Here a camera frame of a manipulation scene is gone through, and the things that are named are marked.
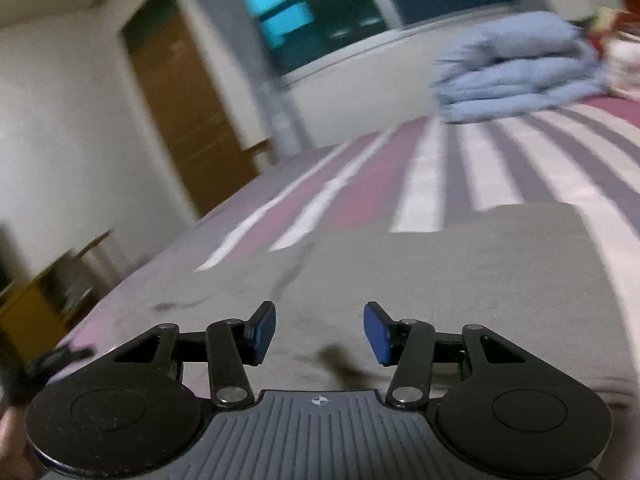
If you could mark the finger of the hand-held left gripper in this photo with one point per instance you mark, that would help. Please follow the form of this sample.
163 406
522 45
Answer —
57 359

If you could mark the grey pants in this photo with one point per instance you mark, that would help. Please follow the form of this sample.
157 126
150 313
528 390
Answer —
450 285

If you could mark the brown wooden door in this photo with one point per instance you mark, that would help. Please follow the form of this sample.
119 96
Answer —
190 110

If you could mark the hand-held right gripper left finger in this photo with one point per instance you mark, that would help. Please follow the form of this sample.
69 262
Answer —
262 331

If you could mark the folded light blue duvet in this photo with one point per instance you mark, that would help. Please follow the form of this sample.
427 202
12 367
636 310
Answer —
515 70

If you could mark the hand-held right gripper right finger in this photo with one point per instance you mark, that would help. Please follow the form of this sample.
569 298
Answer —
377 334

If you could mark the grey curtain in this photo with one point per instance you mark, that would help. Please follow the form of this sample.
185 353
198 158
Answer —
270 100

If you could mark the folded white quilt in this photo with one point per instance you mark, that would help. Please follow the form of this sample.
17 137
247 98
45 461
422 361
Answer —
625 65

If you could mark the striped bed sheet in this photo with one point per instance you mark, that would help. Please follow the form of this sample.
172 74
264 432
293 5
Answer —
500 160

